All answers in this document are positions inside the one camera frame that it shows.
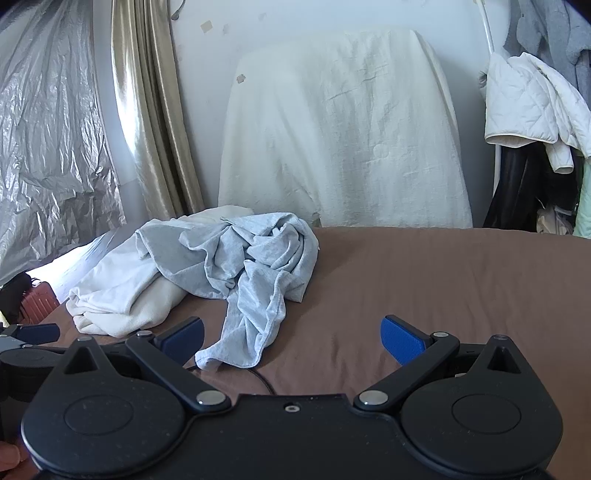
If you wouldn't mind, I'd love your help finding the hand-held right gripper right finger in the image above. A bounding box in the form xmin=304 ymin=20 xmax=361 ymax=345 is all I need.
xmin=353 ymin=315 xmax=532 ymax=411

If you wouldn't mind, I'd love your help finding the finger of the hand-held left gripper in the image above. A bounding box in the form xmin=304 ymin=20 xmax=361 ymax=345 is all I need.
xmin=2 ymin=323 xmax=61 ymax=344

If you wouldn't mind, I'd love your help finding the white folded garment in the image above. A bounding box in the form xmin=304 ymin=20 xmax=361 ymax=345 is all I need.
xmin=65 ymin=206 xmax=254 ymax=337

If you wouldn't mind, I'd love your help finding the light grey t-shirt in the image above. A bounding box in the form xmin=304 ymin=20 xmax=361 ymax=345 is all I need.
xmin=136 ymin=212 xmax=320 ymax=371

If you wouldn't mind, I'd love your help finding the mint green fluffy garment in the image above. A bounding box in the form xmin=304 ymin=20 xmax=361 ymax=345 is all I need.
xmin=573 ymin=157 xmax=591 ymax=238

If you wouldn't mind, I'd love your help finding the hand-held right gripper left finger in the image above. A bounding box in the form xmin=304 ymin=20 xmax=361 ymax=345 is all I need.
xmin=54 ymin=316 xmax=232 ymax=414

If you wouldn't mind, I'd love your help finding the silver foil sheet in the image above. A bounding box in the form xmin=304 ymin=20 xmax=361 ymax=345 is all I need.
xmin=0 ymin=0 xmax=127 ymax=287

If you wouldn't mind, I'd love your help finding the white cloth furniture cover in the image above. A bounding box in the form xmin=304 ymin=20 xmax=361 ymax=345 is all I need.
xmin=218 ymin=28 xmax=474 ymax=229

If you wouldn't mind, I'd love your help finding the black bag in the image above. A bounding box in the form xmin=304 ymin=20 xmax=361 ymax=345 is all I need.
xmin=0 ymin=272 xmax=33 ymax=324

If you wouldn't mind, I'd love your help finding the grey coat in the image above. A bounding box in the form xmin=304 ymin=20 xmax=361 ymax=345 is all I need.
xmin=503 ymin=0 xmax=591 ymax=90

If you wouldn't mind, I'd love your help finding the white quilted jacket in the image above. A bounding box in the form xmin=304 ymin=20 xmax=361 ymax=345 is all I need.
xmin=484 ymin=52 xmax=591 ymax=175

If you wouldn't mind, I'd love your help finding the beige cloth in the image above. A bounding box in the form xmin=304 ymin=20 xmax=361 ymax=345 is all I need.
xmin=536 ymin=205 xmax=575 ymax=236

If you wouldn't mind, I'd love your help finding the gold satin curtain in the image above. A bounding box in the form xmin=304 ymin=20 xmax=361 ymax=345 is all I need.
xmin=111 ymin=0 xmax=206 ymax=217

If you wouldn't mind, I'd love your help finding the black hanging garment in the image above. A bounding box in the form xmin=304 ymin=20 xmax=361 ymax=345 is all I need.
xmin=482 ymin=145 xmax=578 ymax=232

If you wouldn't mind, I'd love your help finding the bed with brown sheet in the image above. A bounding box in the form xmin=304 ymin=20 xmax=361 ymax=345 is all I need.
xmin=37 ymin=226 xmax=591 ymax=480

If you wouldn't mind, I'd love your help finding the person's left hand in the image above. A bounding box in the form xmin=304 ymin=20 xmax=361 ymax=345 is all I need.
xmin=0 ymin=440 xmax=29 ymax=468

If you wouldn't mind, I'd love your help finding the red suitcase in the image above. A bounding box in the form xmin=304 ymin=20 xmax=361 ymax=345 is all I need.
xmin=21 ymin=281 xmax=61 ymax=324

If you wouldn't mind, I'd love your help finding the black cable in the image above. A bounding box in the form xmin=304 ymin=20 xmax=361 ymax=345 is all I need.
xmin=187 ymin=364 xmax=278 ymax=397

